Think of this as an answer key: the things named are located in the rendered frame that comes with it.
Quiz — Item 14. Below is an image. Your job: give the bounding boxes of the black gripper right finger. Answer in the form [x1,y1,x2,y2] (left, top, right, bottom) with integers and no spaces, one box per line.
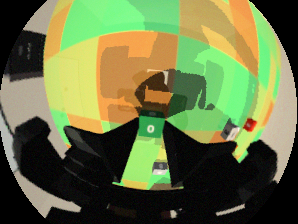
[162,120,237,188]

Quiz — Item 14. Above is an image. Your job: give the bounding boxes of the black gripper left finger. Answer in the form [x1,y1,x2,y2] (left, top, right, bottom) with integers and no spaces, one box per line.
[63,117,140,184]

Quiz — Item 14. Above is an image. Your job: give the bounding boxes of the small green block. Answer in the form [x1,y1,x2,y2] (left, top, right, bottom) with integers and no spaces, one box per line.
[138,111,165,139]

